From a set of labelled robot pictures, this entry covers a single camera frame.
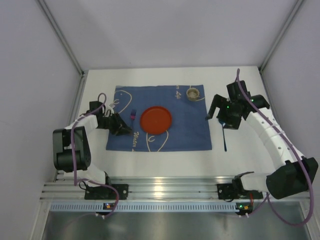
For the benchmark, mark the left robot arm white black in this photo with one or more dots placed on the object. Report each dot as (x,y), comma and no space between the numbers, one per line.
(71,149)

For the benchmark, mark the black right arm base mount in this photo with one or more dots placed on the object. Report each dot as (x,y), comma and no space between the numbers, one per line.
(235,191)

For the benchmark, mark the aluminium front rail base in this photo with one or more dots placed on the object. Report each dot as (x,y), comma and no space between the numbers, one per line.
(145,188)

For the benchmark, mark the aluminium frame rail left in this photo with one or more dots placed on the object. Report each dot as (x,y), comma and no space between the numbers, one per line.
(60,35)

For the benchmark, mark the blue cloth placemat gold print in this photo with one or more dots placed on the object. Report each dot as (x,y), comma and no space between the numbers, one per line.
(189,130)

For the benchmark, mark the aluminium frame rail right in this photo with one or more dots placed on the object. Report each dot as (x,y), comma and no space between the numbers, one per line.
(284,28)

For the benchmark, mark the orange plastic plate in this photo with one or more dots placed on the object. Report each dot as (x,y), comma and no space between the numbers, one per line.
(155,120)

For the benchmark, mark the speckled ceramic cup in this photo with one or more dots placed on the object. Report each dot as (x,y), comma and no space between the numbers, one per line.
(193,94)

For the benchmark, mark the iridescent purple fork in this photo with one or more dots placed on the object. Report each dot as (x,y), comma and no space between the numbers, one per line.
(132,119)

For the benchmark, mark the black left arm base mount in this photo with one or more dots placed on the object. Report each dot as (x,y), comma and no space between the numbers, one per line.
(99,192)

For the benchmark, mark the aluminium frame rail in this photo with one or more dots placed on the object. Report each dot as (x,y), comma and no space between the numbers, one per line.
(60,35)
(284,28)

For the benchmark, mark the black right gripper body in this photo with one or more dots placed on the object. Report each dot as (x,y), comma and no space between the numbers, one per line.
(225,110)

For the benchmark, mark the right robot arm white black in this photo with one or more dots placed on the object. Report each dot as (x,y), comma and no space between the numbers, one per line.
(293,171)

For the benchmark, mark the blue metal spoon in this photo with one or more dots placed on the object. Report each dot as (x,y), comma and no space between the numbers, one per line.
(223,134)

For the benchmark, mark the slotted grey cable duct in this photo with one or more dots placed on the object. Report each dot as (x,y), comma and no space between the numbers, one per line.
(148,207)

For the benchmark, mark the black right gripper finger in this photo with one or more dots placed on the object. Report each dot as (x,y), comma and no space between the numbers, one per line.
(217,102)
(259,101)

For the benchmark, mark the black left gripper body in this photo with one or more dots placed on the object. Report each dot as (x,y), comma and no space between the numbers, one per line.
(114,122)

